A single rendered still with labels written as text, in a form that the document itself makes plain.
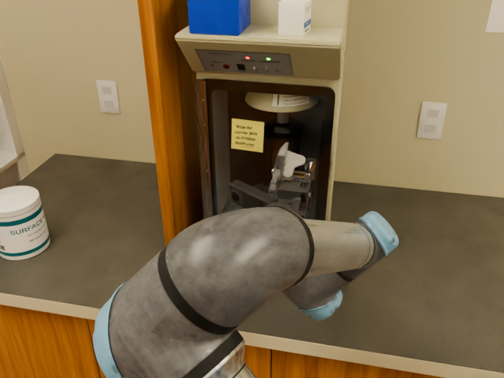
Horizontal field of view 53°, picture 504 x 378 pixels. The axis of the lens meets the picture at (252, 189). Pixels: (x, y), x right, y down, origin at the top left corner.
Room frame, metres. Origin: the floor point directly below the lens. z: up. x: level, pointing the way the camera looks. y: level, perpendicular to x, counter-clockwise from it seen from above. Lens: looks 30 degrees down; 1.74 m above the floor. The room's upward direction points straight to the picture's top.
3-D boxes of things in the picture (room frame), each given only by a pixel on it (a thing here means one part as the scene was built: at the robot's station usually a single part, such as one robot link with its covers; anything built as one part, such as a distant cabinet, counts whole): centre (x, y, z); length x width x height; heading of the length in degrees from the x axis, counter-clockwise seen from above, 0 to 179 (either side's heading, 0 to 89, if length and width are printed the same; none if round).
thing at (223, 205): (1.06, -0.03, 1.19); 0.30 x 0.01 x 0.40; 76
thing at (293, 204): (0.86, -0.07, 1.20); 0.12 x 0.09 x 0.08; 168
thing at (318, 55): (1.01, -0.02, 1.46); 0.32 x 0.12 x 0.10; 77
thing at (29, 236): (1.08, 0.60, 1.01); 0.13 x 0.13 x 0.15
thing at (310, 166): (1.01, -0.09, 1.20); 0.10 x 0.05 x 0.03; 76
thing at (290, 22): (1.00, -0.08, 1.54); 0.05 x 0.05 x 0.06; 69
